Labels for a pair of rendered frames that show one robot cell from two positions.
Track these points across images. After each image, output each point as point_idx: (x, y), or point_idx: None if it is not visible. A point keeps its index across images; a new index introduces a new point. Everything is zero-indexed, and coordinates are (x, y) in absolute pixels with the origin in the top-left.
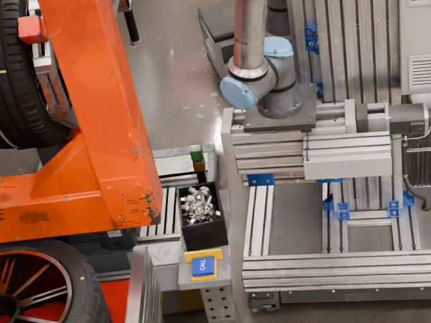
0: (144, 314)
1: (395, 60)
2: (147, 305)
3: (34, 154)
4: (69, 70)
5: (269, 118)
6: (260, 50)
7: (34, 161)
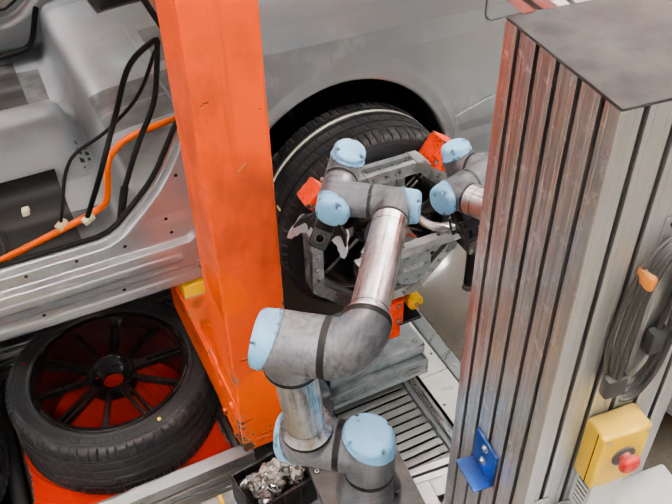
0: (175, 496)
1: None
2: (198, 493)
3: (434, 284)
4: (202, 264)
5: (335, 490)
6: (296, 427)
7: (425, 289)
